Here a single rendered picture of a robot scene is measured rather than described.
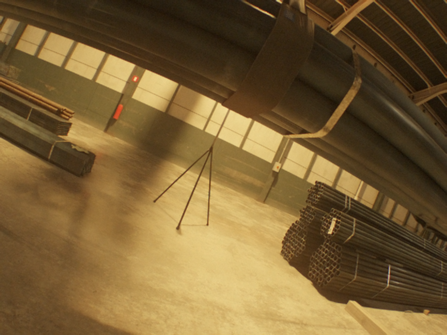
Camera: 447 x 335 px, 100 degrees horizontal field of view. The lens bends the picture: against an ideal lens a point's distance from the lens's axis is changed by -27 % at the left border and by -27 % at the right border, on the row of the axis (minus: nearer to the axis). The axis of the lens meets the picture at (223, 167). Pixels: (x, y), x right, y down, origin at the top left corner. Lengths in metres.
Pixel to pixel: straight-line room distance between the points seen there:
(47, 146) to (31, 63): 8.58
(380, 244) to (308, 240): 0.86
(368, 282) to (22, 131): 4.07
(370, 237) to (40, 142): 3.67
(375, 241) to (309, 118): 2.24
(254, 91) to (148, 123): 8.32
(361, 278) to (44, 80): 10.80
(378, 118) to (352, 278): 1.98
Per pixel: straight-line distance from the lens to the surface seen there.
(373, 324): 2.37
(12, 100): 4.76
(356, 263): 2.82
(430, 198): 1.54
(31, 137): 3.02
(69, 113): 5.30
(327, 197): 2.97
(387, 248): 3.21
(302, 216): 3.11
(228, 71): 0.88
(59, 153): 2.84
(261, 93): 0.90
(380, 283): 3.18
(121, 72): 9.78
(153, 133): 9.09
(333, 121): 0.99
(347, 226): 2.66
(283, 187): 10.10
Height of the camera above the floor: 0.76
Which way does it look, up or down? 1 degrees down
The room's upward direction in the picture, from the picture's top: 25 degrees clockwise
